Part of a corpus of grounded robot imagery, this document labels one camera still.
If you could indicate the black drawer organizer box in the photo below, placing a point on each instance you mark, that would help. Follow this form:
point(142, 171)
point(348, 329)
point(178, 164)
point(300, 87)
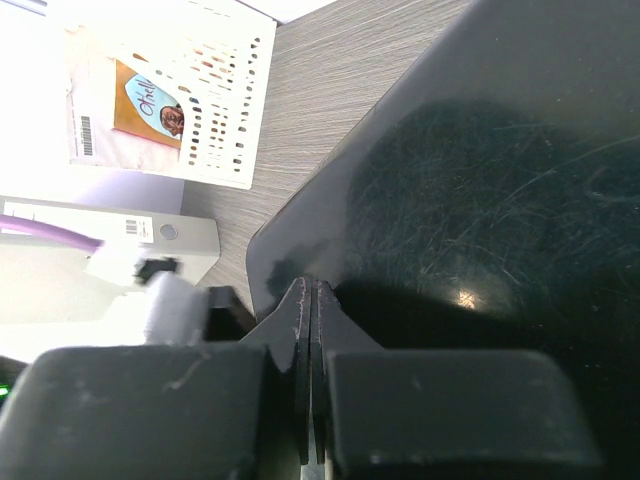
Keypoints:
point(491, 199)

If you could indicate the Othello book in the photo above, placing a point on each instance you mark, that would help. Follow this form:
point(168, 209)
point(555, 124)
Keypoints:
point(144, 110)

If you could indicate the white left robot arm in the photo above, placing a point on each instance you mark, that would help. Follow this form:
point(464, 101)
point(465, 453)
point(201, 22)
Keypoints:
point(159, 306)

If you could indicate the white perforated file organizer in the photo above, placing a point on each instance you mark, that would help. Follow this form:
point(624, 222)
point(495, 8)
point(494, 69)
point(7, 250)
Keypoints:
point(213, 57)

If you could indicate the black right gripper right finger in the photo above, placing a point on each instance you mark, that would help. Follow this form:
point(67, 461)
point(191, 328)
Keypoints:
point(440, 414)

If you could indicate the grey ring binder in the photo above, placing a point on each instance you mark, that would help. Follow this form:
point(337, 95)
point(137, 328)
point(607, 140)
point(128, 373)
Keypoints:
point(48, 299)

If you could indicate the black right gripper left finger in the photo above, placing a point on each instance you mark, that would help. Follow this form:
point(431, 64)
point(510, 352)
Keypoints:
point(177, 407)

